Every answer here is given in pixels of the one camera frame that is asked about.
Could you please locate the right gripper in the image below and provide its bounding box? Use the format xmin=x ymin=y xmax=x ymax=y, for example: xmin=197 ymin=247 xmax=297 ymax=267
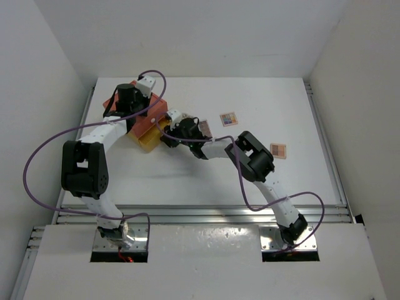
xmin=162 ymin=119 xmax=194 ymax=148

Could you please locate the orange drawer box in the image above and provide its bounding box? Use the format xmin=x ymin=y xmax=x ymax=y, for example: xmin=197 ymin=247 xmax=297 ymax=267
xmin=102 ymin=76 xmax=168 ymax=138

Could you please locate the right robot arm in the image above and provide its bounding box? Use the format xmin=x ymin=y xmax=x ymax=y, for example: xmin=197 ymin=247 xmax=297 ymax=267
xmin=160 ymin=117 xmax=308 ymax=248

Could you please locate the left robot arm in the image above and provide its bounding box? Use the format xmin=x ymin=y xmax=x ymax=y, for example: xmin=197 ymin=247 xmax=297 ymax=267
xmin=61 ymin=76 xmax=156 ymax=248

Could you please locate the long nude eyeshadow palette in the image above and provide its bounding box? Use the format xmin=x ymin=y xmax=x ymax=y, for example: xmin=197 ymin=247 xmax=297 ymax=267
xmin=199 ymin=119 xmax=213 ymax=139

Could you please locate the colourful square eyeshadow palette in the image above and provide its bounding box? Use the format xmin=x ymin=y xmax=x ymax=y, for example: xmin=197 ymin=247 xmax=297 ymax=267
xmin=220 ymin=112 xmax=238 ymax=127

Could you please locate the four-pan brown eyeshadow palette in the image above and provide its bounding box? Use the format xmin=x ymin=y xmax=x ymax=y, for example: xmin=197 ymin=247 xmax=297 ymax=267
xmin=270 ymin=143 xmax=287 ymax=159

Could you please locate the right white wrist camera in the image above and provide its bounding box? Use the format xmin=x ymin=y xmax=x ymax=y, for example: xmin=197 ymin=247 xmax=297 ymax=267
xmin=166 ymin=109 xmax=183 ymax=130

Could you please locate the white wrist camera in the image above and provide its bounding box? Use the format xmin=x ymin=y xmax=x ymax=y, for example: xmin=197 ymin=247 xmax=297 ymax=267
xmin=166 ymin=109 xmax=183 ymax=130
xmin=135 ymin=76 xmax=156 ymax=98

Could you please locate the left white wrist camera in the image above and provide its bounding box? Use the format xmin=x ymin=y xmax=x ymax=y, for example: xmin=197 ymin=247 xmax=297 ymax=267
xmin=135 ymin=76 xmax=156 ymax=98

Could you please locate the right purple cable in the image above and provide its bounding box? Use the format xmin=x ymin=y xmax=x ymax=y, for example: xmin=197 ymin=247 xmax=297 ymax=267
xmin=155 ymin=120 xmax=326 ymax=251

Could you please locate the purple cable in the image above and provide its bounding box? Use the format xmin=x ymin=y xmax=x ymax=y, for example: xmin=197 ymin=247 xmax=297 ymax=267
xmin=155 ymin=120 xmax=326 ymax=251
xmin=23 ymin=69 xmax=168 ymax=238

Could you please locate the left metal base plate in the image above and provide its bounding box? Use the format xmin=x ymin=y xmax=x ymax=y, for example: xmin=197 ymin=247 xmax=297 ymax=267
xmin=92 ymin=223 xmax=149 ymax=253

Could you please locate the metal base plate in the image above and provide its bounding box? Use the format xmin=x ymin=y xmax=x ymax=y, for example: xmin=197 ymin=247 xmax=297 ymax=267
xmin=92 ymin=223 xmax=149 ymax=253
xmin=259 ymin=226 xmax=319 ymax=252

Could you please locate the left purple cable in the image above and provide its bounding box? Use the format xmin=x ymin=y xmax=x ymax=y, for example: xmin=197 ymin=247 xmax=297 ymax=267
xmin=23 ymin=69 xmax=168 ymax=238

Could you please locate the aluminium rail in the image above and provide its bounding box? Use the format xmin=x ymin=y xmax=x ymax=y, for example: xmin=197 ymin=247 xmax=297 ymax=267
xmin=29 ymin=204 xmax=354 ymax=226

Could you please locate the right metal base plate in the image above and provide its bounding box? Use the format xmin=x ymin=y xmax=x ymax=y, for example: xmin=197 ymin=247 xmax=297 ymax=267
xmin=259 ymin=226 xmax=319 ymax=252

